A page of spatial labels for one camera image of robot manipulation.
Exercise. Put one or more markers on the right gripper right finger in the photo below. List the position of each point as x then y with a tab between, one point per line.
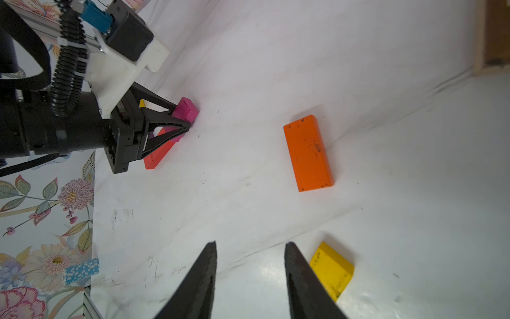
307	297

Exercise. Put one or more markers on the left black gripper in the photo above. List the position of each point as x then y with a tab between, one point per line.
131	127

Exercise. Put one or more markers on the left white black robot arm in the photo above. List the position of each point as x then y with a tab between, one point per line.
90	99

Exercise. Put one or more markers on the red rectangular block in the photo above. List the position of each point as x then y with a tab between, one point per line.
153	160

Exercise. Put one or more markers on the yellow rectangular block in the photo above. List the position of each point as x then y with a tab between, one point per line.
332	270

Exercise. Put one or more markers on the orange rectangular block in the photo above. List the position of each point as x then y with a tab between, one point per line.
308	154

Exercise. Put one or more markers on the magenta rectangular block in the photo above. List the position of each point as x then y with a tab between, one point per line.
186	111

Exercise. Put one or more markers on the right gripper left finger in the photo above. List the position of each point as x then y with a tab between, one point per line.
195	295

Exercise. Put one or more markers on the wooden chessboard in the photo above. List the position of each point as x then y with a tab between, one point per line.
491	38

